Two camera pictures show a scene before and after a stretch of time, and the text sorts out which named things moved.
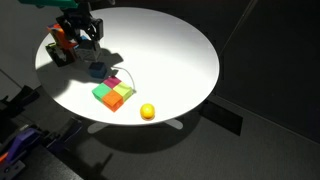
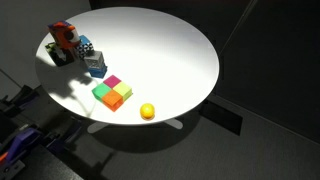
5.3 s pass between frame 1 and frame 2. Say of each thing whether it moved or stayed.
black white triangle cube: moved
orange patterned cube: stayed
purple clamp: stayed
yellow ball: stayed
